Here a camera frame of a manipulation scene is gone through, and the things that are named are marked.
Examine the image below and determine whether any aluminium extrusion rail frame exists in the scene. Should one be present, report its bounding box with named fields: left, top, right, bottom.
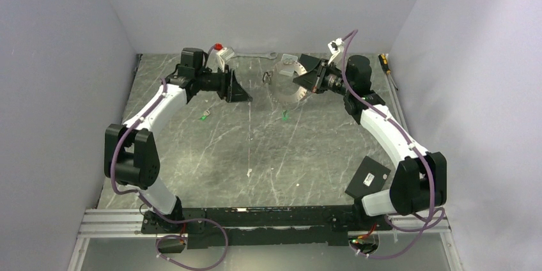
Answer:
left=68, top=209, right=464, bottom=270

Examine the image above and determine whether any translucent white plastic box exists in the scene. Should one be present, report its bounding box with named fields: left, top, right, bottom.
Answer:
left=279, top=54, right=298, bottom=77

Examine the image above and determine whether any silver open-end wrench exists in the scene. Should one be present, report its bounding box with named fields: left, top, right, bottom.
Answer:
left=234, top=52, right=278, bottom=60

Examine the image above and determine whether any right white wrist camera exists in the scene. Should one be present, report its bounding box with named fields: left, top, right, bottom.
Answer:
left=327, top=38, right=344, bottom=64

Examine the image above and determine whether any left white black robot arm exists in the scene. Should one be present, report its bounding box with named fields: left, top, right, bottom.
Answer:
left=104, top=47, right=252, bottom=233

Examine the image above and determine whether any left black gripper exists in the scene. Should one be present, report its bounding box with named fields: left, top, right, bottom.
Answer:
left=196, top=64, right=252, bottom=103

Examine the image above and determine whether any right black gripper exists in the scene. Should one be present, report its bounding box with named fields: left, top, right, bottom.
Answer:
left=293, top=58, right=353, bottom=97

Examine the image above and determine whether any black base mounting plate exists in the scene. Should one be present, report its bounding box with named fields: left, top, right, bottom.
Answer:
left=141, top=205, right=391, bottom=249

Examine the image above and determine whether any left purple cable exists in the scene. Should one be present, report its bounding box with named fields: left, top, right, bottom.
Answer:
left=110, top=44, right=229, bottom=271

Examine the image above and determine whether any green plastic key tag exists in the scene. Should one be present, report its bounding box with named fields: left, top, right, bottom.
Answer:
left=282, top=110, right=289, bottom=121

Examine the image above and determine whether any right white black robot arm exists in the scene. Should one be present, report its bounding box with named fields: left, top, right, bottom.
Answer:
left=293, top=54, right=447, bottom=229

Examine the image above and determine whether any yellow black screwdriver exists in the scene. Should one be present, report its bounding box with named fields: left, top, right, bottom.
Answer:
left=378, top=54, right=399, bottom=91

